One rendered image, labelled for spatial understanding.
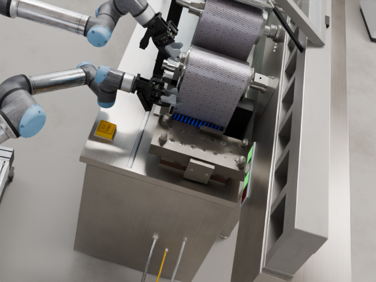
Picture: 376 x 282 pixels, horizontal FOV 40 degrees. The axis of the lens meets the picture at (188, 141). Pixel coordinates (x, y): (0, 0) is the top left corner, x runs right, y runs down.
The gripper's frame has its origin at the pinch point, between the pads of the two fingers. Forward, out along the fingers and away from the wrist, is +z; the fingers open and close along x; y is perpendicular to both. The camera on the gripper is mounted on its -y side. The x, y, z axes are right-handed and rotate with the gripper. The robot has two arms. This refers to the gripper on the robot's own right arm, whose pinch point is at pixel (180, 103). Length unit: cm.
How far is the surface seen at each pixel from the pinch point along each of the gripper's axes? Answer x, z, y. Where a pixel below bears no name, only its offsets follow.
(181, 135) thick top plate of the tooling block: -11.3, 4.3, -6.0
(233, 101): -0.3, 19.5, 9.9
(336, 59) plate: 12, 51, 35
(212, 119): -0.3, 14.8, -3.1
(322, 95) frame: -36, 36, 56
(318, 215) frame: -77, 36, 57
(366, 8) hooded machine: 286, 144, -97
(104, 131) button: -12.1, -26.1, -16.6
